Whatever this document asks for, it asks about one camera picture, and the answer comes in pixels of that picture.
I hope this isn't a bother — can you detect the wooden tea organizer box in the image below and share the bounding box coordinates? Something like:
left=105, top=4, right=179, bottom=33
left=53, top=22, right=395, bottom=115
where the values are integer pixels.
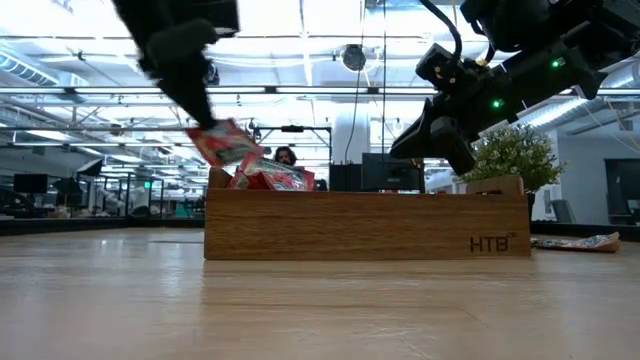
left=203, top=167, right=532, bottom=261

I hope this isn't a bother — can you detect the potted green plant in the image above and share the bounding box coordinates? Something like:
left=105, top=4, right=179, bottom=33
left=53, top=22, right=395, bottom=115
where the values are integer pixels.
left=457, top=124, right=566, bottom=221

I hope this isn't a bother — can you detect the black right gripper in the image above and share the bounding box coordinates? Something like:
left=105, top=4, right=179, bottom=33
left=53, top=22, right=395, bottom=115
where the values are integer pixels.
left=390, top=64, right=526, bottom=176

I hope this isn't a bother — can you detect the black computer case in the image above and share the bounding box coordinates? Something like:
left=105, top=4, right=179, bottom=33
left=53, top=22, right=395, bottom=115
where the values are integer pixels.
left=361, top=152, right=426, bottom=194

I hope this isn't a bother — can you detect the dark wall screen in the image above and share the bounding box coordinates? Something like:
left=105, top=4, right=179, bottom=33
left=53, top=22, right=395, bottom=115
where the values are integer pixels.
left=604, top=158, right=640, bottom=226

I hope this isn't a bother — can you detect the black hanging cable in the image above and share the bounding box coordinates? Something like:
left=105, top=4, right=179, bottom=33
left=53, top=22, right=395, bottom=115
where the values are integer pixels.
left=381, top=0, right=387, bottom=155

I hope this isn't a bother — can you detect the black equipment box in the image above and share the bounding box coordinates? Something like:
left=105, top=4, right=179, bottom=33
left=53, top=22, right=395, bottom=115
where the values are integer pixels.
left=328, top=163, right=363, bottom=193

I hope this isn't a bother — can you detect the black camera cable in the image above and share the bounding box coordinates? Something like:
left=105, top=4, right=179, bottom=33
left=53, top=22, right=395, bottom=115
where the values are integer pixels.
left=419, top=0, right=464, bottom=59

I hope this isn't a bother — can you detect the beige vanilla tea packet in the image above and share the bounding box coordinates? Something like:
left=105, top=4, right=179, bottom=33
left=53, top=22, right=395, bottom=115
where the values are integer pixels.
left=530, top=231, right=621, bottom=254

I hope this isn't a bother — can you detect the black ceiling cable reel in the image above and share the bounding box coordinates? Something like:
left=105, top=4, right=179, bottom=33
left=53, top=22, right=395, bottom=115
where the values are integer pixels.
left=342, top=43, right=367, bottom=72
left=202, top=59, right=221, bottom=86

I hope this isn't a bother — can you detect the black metal frame stand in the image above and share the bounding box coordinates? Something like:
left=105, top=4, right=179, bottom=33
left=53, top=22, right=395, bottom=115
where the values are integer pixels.
left=252, top=125, right=333, bottom=169

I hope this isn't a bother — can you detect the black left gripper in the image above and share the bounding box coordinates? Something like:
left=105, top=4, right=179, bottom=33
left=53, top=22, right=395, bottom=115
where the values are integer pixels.
left=112, top=0, right=240, bottom=130

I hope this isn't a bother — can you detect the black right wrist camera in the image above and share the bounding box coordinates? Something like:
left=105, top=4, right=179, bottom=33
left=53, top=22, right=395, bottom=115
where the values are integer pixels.
left=415, top=43, right=469, bottom=91

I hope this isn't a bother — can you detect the black monitor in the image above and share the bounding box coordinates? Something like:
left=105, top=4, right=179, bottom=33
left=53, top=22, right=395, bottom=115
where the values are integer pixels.
left=13, top=173, right=50, bottom=195

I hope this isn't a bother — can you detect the person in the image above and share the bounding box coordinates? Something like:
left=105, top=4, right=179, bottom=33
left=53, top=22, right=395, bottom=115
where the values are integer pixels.
left=272, top=145, right=300, bottom=169

